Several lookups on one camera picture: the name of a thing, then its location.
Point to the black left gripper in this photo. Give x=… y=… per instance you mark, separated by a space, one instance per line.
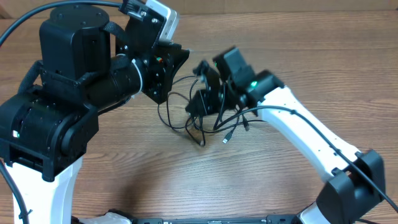
x=160 y=73

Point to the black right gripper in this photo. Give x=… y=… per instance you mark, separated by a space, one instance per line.
x=208 y=106

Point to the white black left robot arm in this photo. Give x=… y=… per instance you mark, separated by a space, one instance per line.
x=96 y=56

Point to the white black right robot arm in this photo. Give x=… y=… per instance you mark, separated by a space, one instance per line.
x=354 y=181

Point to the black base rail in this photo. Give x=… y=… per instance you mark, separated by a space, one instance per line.
x=117 y=216

